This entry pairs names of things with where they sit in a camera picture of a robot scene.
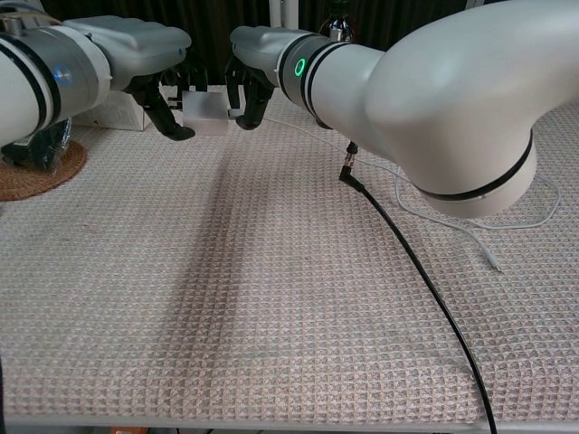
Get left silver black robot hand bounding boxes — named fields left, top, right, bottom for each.
left=62, top=15, right=209, bottom=142

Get pink waffle table cloth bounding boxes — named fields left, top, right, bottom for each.
left=0, top=83, right=579, bottom=429

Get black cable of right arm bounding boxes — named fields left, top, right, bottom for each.
left=338, top=142, right=498, bottom=434

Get round woven brown coaster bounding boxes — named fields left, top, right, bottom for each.
left=0, top=139, right=88, bottom=203

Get white cardboard product box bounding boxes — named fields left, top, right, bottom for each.
left=79, top=92, right=149, bottom=132

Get black item in plastic bag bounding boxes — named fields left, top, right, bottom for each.
left=0, top=115, right=73, bottom=174

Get white frame post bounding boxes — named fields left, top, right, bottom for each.
left=270, top=0, right=300, bottom=31

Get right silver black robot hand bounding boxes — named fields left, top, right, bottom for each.
left=224, top=25, right=318, bottom=131

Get white power adapter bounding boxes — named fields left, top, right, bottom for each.
left=180, top=90, right=230, bottom=137

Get white charging cable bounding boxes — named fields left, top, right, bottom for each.
left=228, top=108, right=562, bottom=275

